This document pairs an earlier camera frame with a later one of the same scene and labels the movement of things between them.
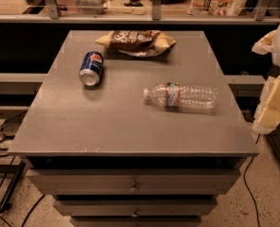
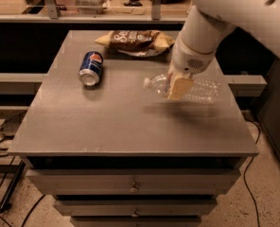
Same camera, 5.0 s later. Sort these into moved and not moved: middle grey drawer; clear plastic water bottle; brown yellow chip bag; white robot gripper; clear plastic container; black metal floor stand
Moved: clear plastic water bottle; white robot gripper
Not moved: middle grey drawer; clear plastic container; black metal floor stand; brown yellow chip bag
